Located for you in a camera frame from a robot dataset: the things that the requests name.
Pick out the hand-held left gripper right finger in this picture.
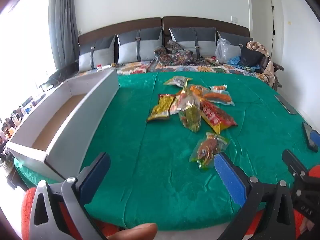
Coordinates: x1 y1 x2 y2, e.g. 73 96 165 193
214 152 297 240

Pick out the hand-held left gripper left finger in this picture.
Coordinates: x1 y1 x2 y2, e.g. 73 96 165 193
29 152 111 240

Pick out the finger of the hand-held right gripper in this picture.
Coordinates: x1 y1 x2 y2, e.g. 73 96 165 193
302 122 320 152
282 149 310 179

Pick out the green chicken leg packet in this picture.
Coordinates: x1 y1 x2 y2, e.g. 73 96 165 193
189 132 230 171

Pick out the white cardboard box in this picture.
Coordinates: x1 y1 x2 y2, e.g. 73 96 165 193
5 69 120 183

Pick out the clear green snack packet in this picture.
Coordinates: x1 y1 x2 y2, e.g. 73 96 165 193
178 87 202 133

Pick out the pale long snack packet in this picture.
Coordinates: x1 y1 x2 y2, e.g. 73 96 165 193
172 92 192 112

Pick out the yellow red patterned snack packet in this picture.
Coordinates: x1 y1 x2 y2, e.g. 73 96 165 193
146 94 176 122

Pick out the yellow-edged peanut packet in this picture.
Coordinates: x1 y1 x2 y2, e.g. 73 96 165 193
163 76 193 88

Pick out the person's left hand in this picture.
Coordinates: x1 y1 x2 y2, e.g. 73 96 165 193
106 223 158 240

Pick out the grey phone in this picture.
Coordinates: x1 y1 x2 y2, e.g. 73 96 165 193
274 94 297 115

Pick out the green bedspread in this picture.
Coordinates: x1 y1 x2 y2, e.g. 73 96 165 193
14 71 320 232

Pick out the orange fuzzy clothing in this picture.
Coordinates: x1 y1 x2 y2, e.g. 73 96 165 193
21 187 320 240

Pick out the brown chair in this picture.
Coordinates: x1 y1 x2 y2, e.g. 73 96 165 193
261 55 285 90

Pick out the dark wooden bedside table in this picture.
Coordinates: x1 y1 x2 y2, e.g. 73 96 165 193
4 165 28 191

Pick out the beige patterned cloth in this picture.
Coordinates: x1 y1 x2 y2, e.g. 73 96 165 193
246 41 275 87

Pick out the row of small bottles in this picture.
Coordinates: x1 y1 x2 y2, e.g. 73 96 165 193
0 92 48 160

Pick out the black bag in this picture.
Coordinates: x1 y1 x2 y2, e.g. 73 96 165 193
239 47 265 67

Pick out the black glossy object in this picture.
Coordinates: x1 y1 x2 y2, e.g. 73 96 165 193
39 61 79 92

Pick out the blue cloth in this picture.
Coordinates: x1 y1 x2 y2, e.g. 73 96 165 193
227 56 242 67

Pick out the floral bed sheet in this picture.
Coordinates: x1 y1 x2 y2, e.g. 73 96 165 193
79 59 272 81

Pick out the grey two-tone pillow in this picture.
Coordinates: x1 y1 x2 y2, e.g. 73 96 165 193
79 35 117 72
169 27 217 57
217 31 253 53
117 27 163 64

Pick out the clear plastic bag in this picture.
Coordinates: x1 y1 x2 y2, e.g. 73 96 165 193
215 39 232 63

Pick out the white door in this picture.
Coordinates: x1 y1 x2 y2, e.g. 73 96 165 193
251 0 282 65

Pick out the dark floral blanket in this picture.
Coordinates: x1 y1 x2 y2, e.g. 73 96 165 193
153 39 200 66

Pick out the bright window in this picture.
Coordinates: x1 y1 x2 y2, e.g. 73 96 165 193
0 0 57 100

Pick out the brown headboard panel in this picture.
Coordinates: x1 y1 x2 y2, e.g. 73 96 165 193
78 17 162 53
162 16 250 42

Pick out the grey curtain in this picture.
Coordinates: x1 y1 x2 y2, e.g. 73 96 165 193
49 0 80 71

